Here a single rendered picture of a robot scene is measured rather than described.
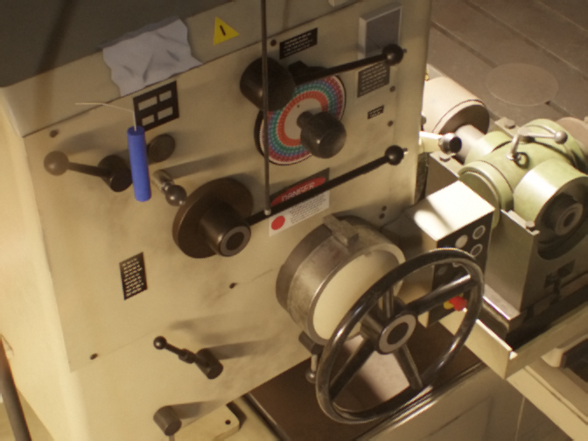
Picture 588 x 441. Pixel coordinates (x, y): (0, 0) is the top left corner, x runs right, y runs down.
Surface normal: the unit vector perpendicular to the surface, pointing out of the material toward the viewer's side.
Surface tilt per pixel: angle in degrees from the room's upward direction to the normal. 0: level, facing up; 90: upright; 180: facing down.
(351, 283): 63
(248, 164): 90
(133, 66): 47
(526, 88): 0
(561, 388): 0
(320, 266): 37
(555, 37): 0
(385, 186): 90
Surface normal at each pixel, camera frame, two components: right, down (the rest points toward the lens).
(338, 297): 0.18, 0.42
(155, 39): 0.39, 0.08
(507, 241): -0.81, 0.40
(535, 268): 0.59, 0.55
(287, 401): 0.00, -0.73
